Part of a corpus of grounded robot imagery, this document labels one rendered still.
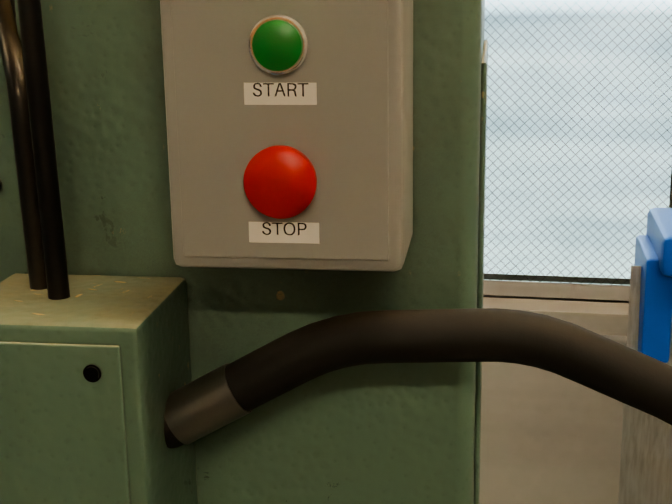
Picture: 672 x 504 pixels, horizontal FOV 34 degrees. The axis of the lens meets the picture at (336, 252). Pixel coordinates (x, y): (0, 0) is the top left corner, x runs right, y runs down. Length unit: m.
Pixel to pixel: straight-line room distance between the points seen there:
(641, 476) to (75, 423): 0.94
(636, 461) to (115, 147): 0.92
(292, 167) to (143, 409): 0.12
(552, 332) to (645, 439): 0.85
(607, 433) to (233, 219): 1.61
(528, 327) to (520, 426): 1.55
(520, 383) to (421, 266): 1.48
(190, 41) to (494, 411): 1.62
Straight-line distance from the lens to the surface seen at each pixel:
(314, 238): 0.46
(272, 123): 0.46
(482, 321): 0.49
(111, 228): 0.55
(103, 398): 0.49
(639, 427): 1.34
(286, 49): 0.45
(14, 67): 0.53
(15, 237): 0.62
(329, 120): 0.45
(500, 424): 2.04
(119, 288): 0.53
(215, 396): 0.51
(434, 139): 0.51
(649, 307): 1.27
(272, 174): 0.45
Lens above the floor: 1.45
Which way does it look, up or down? 14 degrees down
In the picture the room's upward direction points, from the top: 1 degrees counter-clockwise
